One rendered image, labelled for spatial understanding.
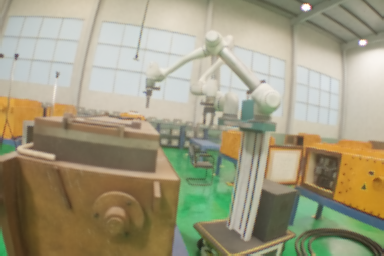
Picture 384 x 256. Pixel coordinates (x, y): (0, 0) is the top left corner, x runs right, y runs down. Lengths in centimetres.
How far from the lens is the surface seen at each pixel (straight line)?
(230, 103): 204
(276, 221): 219
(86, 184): 70
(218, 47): 155
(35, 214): 83
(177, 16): 1168
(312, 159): 324
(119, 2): 1187
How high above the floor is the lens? 143
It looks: 2 degrees up
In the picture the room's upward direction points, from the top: 7 degrees clockwise
